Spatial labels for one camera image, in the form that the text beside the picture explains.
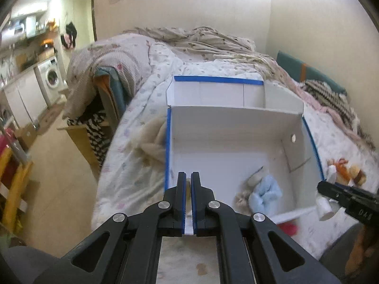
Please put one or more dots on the black hanging garment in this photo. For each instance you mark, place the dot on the black hanging garment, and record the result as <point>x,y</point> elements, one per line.
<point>71,29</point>

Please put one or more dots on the patterned knit blanket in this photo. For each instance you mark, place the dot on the patterned knit blanket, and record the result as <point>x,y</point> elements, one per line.
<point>337,103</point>

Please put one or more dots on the white washing machine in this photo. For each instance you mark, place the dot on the white washing machine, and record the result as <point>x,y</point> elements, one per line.
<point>50,77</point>

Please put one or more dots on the brown plush toy with tag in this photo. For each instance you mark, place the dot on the brown plush toy with tag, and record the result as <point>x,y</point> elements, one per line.
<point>256,179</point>

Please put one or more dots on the cream fluffy blanket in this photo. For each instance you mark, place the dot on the cream fluffy blanket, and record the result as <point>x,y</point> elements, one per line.
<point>151,145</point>

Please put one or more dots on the beige floral quilt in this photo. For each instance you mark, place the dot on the beige floral quilt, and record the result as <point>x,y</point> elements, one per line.
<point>124,56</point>

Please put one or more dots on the cardboard box on floor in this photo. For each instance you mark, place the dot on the cardboard box on floor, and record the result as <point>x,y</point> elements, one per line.
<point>26,135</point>

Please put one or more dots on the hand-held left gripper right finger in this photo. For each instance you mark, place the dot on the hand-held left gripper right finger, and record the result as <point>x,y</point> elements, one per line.
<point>196,207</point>

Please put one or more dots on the brown door mat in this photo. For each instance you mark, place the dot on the brown door mat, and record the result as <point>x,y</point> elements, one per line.
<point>50,117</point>

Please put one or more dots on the light blue plush toy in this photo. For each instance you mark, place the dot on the light blue plush toy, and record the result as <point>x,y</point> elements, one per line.
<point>265,195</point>

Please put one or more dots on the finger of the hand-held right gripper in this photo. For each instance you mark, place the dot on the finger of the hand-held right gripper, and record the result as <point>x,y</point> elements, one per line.
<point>333,190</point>

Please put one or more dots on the person's grey trouser leg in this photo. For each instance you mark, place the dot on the person's grey trouser leg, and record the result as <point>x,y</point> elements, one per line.
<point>20,266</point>

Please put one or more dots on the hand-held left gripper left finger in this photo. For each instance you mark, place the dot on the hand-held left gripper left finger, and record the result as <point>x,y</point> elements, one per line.
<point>181,207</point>

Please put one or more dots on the black white striped cloth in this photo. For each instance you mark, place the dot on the black white striped cloth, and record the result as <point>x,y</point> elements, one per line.
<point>96,137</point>

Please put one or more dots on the orange sushi plush toy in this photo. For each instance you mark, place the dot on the orange sushi plush toy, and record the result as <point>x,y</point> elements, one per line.
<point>340,168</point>

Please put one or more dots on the teal and orange cushion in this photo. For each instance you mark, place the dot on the teal and orange cushion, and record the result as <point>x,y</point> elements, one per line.
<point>114,87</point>

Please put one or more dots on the yellow wooden shelf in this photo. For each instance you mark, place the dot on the yellow wooden shelf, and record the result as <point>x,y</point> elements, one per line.
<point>14,183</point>

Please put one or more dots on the white lower kitchen cabinet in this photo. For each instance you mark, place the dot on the white lower kitchen cabinet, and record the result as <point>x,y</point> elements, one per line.
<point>22,100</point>

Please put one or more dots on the blue cardboard box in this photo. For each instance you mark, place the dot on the blue cardboard box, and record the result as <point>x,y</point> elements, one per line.
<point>231,142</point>

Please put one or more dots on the person's right hand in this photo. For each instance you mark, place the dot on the person's right hand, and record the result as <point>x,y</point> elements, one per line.
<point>365,248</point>

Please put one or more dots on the dark brown door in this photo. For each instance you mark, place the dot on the dark brown door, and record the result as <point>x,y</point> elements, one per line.
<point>93,19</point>

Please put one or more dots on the pink hanging garment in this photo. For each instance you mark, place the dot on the pink hanging garment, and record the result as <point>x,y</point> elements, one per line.
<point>67,41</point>

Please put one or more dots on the teal headboard cushion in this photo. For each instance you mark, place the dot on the teal headboard cushion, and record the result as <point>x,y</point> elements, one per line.
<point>308,71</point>

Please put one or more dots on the red heart plush toy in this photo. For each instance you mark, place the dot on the red heart plush toy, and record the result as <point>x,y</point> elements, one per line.
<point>288,229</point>

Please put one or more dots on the brown sushi plush toy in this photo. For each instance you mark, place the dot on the brown sushi plush toy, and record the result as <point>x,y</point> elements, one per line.
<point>358,176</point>

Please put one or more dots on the pink blanket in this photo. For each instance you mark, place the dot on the pink blanket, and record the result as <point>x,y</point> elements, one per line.
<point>288,75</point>

